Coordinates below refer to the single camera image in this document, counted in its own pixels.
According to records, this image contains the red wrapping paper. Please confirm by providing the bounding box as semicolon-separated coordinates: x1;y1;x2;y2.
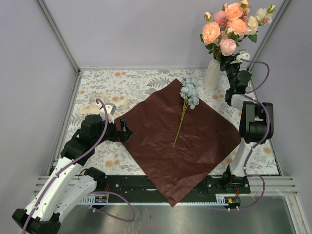
122;80;241;206

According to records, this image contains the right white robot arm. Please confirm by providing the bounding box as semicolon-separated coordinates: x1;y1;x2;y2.
220;53;274;194

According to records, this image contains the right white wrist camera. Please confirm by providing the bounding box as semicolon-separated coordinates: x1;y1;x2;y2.
231;50;250;64

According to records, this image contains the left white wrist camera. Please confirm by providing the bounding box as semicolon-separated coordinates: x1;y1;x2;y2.
97;103;117;124

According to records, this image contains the large pink peony stem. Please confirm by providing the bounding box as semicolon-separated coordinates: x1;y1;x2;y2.
220;39;237;56

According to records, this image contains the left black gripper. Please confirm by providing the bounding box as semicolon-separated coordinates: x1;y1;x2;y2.
93;115;133;146

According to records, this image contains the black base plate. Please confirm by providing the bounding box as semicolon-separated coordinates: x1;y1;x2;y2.
104;175;251;204

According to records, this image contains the small pink rose stem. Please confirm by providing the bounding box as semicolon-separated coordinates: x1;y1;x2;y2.
242;7;250;21

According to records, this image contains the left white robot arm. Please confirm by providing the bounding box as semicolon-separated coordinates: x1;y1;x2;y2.
12;115;133;234

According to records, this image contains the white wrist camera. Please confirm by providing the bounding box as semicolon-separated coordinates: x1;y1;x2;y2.
231;50;250;64
97;103;117;124

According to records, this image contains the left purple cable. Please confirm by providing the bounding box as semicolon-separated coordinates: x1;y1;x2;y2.
23;98;136;234

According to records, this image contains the white slotted cable duct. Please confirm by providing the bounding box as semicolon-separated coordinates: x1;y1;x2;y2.
78;195;229;206

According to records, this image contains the cream rose stem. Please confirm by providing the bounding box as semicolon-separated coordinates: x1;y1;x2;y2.
244;4;276;43

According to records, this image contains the orange peach rose stem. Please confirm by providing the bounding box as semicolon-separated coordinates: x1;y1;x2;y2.
200;12;220;61

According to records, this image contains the left aluminium frame post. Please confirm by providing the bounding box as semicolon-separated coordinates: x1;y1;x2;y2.
36;0;80;74

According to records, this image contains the white ribbed vase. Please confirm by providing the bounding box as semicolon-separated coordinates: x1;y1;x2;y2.
202;58;221;91

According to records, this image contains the cream ribbon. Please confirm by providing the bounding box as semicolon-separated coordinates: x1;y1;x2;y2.
78;91;132;117

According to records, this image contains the blue hydrangea stem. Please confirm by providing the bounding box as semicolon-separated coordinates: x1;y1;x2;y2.
173;75;199;148

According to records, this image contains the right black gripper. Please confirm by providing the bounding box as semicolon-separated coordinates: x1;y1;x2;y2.
219;53;241;90

